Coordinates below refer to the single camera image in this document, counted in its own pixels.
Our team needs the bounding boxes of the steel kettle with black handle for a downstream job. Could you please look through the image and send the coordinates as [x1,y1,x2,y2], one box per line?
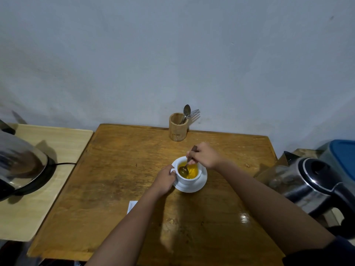
[267,151,355,219]

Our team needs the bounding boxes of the white saucer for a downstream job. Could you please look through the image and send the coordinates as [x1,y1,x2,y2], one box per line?
[172,163,208,194]

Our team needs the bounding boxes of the steel electric kettle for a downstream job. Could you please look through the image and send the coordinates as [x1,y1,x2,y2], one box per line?
[0,119,49,201]

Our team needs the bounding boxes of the metal stirring spoon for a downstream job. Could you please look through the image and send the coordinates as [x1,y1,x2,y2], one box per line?
[178,145,198,176]

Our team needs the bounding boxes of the wooden utensil holder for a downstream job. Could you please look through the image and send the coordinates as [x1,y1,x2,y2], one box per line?
[169,112,190,142]

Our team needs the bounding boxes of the person's right forearm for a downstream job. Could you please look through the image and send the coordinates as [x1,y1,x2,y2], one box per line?
[214,158,336,256]

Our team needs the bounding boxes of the dark blue sleeve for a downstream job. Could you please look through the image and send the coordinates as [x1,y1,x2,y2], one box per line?
[282,236,355,266]

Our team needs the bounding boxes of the person's right hand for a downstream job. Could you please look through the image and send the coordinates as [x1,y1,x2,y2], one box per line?
[186,141,224,171]

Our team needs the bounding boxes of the person's left forearm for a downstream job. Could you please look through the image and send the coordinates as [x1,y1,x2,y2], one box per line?
[84,186,167,266]

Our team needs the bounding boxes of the yellow drink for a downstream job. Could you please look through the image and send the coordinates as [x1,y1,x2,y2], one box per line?
[178,162,199,179]

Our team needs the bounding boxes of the white ceramic cup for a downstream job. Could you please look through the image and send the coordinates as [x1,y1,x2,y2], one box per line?
[170,156,202,186]

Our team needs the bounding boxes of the black kettle base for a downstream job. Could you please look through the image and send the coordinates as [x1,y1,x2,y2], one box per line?
[11,156,57,196]

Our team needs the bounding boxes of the light wooden side table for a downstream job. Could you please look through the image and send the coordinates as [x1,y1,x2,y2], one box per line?
[0,123,94,242]

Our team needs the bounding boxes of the person's left hand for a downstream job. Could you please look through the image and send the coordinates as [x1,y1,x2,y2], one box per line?
[151,164,176,196]

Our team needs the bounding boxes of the blue lidded plastic container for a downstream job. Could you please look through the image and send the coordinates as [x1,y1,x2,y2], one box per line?
[318,139,355,191]

